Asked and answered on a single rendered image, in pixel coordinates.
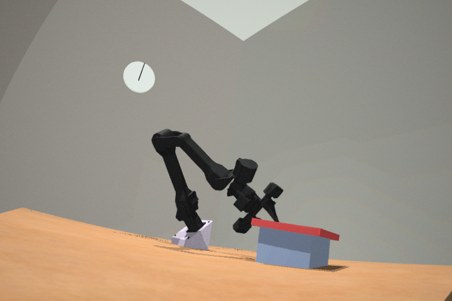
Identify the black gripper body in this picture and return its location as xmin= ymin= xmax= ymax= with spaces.
xmin=233 ymin=182 xmax=283 ymax=234

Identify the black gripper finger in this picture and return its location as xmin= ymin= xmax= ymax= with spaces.
xmin=261 ymin=198 xmax=279 ymax=222
xmin=246 ymin=216 xmax=261 ymax=225

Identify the red rectangular lid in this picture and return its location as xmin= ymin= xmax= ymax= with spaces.
xmin=251 ymin=218 xmax=340 ymax=241

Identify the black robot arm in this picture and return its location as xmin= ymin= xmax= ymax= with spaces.
xmin=152 ymin=129 xmax=259 ymax=233

